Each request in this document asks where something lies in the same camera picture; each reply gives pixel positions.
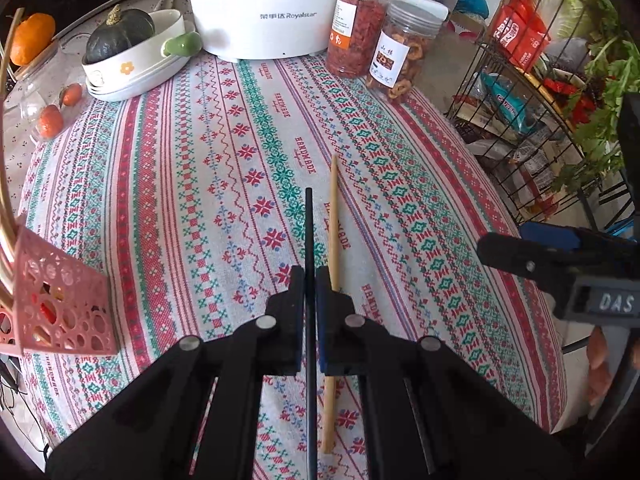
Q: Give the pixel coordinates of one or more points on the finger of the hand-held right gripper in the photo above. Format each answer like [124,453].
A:
[550,235]
[525,262]

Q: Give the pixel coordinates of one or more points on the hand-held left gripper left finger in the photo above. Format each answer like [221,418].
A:
[295,310]

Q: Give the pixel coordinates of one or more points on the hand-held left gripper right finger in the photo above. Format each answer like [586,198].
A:
[325,330]

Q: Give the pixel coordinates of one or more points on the black chopstick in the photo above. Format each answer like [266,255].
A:
[310,240]

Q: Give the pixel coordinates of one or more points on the long bamboo chopstick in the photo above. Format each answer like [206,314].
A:
[332,220]

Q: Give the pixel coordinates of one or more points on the pink perforated utensil holder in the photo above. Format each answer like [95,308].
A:
[75,310]

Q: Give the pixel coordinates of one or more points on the person's right hand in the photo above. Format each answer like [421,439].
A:
[597,365]

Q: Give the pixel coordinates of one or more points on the green leafy herbs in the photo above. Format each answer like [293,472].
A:
[600,115]

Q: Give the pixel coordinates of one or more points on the blue snack packet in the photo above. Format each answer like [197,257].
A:
[510,102]

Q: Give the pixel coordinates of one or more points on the red green patterned tablecloth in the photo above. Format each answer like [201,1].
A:
[200,185]

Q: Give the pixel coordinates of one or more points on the red snack packets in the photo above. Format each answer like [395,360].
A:
[520,25]

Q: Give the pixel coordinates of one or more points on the clear jar of dried slices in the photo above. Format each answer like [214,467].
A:
[400,55]

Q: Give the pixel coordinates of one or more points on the blue plastic bag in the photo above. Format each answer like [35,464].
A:
[472,2]

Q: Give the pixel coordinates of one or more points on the clear jar of goji berries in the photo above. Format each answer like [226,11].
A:
[355,30]

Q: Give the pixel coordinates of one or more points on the white oval flower-print dish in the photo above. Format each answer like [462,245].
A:
[140,65]

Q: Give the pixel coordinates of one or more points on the white electric cooking pot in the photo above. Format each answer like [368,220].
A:
[260,5]

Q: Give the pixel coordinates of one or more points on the small orange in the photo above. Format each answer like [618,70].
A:
[51,121]
[71,95]

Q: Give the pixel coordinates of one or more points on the dark green pumpkin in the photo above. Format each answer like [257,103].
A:
[117,35]

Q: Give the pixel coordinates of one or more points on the clear glass jar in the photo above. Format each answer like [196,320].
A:
[45,85]

